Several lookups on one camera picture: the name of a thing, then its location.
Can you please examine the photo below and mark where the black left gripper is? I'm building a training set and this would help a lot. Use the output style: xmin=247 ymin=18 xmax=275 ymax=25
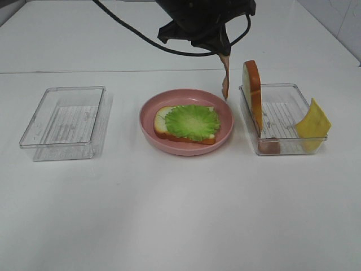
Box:
xmin=156 ymin=0 xmax=256 ymax=56

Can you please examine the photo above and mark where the bacon strip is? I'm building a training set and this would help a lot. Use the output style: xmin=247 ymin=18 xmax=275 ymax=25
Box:
xmin=258 ymin=137 xmax=280 ymax=155
xmin=218 ymin=54 xmax=230 ymax=100

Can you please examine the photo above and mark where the green lettuce leaf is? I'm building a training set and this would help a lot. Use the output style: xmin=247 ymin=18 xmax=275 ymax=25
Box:
xmin=164 ymin=104 xmax=221 ymax=142

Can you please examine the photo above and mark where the bread slice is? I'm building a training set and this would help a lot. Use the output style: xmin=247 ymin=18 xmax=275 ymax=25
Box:
xmin=242 ymin=60 xmax=262 ymax=134
xmin=153 ymin=106 xmax=216 ymax=145

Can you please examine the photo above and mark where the pink round plate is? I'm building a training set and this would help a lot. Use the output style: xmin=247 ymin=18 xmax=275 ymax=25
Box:
xmin=139 ymin=89 xmax=234 ymax=156

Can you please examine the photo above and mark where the clear right plastic tray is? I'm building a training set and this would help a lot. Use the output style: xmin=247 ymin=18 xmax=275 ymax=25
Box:
xmin=239 ymin=84 xmax=328 ymax=155

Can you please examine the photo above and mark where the clear plastic tray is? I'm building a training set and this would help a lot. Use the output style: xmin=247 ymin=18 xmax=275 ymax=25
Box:
xmin=239 ymin=84 xmax=328 ymax=155
xmin=19 ymin=86 xmax=112 ymax=161

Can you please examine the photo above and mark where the yellow cheese slice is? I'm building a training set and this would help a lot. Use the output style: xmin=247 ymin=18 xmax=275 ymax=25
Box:
xmin=295 ymin=98 xmax=332 ymax=153

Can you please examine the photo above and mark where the clear left plastic tray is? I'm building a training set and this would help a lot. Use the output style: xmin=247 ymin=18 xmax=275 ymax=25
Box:
xmin=19 ymin=86 xmax=112 ymax=161

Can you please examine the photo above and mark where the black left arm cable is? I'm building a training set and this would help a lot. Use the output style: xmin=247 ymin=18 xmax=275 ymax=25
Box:
xmin=91 ymin=0 xmax=252 ymax=57

